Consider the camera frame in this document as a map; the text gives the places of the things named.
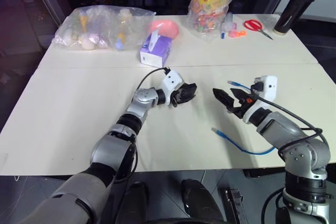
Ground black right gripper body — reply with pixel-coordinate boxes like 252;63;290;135
227;94;257;120

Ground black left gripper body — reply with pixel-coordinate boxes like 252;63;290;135
170;84;190;109

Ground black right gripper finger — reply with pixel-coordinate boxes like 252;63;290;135
212;88;235;110
229;87;250;102

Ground purple tissue box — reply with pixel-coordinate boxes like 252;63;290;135
139;30;174;68

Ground pink and orange small toys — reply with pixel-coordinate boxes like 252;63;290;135
227;23;248;39

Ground pink soft toy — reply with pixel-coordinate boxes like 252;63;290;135
148;19;181;39

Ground white marker with blue cap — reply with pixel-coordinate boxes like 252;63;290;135
220;20;229;39

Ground candy jar with yellow lid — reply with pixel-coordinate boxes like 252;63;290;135
187;0;235;43

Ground black tumbler bottle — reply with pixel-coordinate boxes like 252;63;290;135
272;0;319;37

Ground black flat bar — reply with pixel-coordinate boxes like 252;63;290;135
224;188;249;224

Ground clear plastic bag of toys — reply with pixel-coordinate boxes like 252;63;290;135
51;5;157;52

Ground dark rounded shape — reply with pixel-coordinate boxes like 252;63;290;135
180;178;224;224

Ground white foam ball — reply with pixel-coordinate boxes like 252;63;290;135
80;38;96;51

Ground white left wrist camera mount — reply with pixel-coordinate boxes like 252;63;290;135
159;69;186;99

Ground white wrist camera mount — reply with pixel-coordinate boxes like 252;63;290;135
242;76;278;125
159;69;186;99

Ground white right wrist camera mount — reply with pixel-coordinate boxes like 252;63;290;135
242;76;278;125

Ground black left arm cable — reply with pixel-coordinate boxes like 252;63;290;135
115;67;171;210

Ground blue Ethernet cable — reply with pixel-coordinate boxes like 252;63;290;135
211;80;277;155

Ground red handled scissors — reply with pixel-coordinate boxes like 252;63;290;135
243;19;275;41

